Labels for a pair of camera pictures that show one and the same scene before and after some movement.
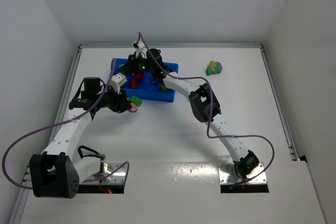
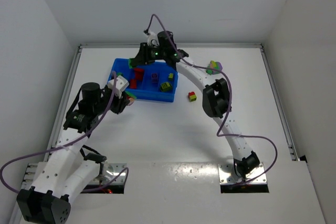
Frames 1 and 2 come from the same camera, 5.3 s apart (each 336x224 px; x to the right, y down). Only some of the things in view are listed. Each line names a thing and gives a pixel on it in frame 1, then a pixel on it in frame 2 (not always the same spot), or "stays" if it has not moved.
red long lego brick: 139,76 stays
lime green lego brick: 164,88 stays
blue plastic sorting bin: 146,87 stays
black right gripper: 134,64 → 142,56
